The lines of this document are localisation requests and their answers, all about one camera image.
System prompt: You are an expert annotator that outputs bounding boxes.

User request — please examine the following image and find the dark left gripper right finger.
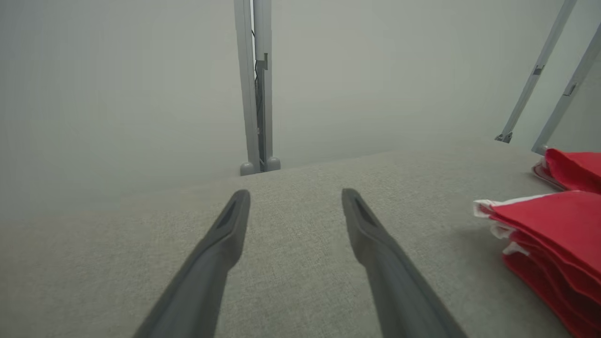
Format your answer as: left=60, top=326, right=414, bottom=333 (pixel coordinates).
left=341, top=187, right=468, bottom=338

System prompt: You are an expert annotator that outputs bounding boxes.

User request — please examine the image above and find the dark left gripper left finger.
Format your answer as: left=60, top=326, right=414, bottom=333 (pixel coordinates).
left=133, top=189, right=251, bottom=338

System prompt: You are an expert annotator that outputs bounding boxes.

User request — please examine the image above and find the red basketball jersey number 23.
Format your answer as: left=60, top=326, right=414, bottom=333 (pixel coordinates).
left=473, top=190, right=601, bottom=338

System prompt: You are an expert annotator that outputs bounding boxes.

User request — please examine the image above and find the red shorts white trim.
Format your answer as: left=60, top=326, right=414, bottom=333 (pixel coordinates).
left=532, top=148, right=601, bottom=195

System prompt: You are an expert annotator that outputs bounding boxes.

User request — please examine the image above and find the grey metal frame post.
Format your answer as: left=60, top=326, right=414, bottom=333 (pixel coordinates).
left=494, top=0, right=578, bottom=143
left=532, top=23, right=601, bottom=155
left=253, top=0, right=281, bottom=172
left=233, top=0, right=260, bottom=177

